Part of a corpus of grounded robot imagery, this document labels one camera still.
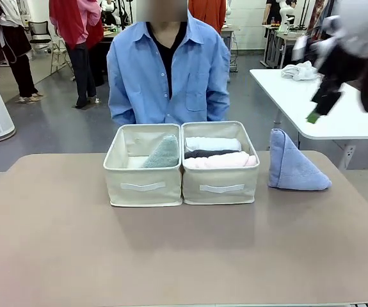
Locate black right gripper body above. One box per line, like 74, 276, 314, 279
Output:
317, 40, 364, 93

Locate pink towel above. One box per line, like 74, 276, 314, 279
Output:
183, 151, 257, 169

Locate white towel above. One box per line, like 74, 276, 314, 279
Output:
185, 136, 243, 153

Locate dark grey towel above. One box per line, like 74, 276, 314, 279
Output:
184, 148, 243, 160

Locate mint green cone-folded towel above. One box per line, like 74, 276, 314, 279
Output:
141, 134, 180, 169

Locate white side table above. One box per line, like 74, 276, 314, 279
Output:
249, 68, 368, 172

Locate crumpled white cloth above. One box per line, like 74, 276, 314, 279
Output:
280, 60, 319, 81

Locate grey background desk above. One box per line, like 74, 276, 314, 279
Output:
261, 24, 300, 70

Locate blue cone-folded towel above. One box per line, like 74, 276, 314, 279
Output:
268, 128, 333, 192

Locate beige fabric storage box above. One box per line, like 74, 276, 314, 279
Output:
180, 120, 260, 206
102, 123, 184, 208

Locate orange hanging garment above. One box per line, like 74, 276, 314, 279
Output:
188, 0, 228, 33

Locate person in blue shirt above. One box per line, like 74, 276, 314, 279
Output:
106, 8, 232, 127

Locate bystander with red garment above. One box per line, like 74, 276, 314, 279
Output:
48, 0, 105, 109

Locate black mesh office chair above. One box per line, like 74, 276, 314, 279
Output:
28, 20, 52, 54

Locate bystander in black skirt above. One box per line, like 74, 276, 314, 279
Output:
0, 0, 44, 105

